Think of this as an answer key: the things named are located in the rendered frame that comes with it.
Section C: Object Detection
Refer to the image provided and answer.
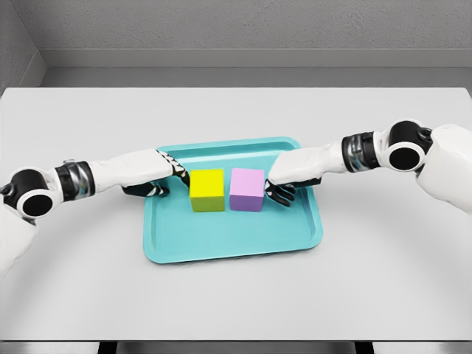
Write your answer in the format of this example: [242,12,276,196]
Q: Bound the left robot hand striped fingers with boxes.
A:
[120,147,192,198]

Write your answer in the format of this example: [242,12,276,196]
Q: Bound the right robot hand striped fingers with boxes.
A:
[263,144,327,207]

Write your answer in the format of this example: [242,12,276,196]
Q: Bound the pink purple cube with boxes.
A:
[229,167,266,213]

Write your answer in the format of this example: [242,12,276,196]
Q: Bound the yellow cube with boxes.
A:
[189,168,226,213]

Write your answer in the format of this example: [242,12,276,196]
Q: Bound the teal rectangular tray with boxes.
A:
[142,136,325,266]

